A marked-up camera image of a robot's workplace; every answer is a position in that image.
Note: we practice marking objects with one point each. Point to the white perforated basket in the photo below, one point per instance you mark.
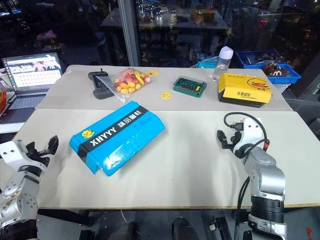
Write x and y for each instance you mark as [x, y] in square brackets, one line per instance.
[282, 88]

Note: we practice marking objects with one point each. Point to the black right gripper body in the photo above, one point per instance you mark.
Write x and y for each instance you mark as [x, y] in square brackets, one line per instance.
[230, 147]

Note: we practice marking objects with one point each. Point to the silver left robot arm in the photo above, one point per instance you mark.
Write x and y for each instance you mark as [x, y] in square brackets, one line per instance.
[17, 190]

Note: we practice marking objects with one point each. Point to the black handheld controller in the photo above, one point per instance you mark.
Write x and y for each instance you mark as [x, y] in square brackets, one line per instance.
[98, 86]

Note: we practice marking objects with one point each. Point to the grey window frame post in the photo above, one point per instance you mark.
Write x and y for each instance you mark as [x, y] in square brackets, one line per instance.
[128, 32]

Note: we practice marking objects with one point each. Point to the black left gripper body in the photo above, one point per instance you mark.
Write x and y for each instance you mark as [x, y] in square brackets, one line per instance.
[38, 160]

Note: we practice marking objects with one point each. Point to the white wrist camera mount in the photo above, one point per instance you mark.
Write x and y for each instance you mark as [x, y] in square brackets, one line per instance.
[247, 135]
[12, 151]

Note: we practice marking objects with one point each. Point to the dark rounded shape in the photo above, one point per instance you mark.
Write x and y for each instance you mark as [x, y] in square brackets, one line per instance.
[183, 228]

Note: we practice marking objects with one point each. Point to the brown toy in bin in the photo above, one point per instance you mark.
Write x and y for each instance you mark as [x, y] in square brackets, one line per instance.
[276, 69]

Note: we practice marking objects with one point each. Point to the blue plastic bin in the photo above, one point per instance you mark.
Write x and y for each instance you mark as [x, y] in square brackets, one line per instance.
[295, 75]

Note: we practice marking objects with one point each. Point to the cyan flat box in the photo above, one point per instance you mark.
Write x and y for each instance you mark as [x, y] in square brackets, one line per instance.
[208, 63]

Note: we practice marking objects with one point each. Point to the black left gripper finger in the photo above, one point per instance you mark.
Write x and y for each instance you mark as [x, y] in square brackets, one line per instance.
[31, 147]
[52, 145]

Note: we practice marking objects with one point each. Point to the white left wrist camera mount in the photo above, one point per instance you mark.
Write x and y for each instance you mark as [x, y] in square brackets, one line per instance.
[12, 151]

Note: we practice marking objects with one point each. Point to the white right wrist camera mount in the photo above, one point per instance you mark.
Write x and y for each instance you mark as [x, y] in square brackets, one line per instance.
[247, 135]

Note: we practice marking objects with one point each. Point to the yellow round smiley badge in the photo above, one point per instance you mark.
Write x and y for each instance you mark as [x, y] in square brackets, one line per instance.
[165, 95]

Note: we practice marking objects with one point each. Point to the clear bottle with white cap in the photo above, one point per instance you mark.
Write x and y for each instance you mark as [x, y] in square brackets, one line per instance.
[222, 65]

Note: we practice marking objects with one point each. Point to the green screwdriver bit case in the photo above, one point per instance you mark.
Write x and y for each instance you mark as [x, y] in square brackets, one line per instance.
[189, 86]

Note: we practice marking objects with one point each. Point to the small yellow tag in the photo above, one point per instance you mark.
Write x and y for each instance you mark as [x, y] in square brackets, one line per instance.
[153, 73]

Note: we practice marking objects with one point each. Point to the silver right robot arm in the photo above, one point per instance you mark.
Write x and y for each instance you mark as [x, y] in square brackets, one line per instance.
[265, 170]

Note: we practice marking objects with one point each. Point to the clear bag of toy fruit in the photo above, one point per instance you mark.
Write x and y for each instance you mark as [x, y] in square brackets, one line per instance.
[130, 81]

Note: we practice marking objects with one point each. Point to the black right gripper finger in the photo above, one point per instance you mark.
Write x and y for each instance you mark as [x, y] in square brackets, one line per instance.
[236, 137]
[222, 138]

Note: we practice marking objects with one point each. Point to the blue package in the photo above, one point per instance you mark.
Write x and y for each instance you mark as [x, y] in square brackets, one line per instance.
[117, 138]

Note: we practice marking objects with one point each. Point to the yellow duck box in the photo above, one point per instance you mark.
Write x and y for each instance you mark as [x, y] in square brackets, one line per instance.
[246, 93]

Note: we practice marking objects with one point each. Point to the open grey laptop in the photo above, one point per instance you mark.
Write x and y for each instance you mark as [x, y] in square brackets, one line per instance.
[32, 75]

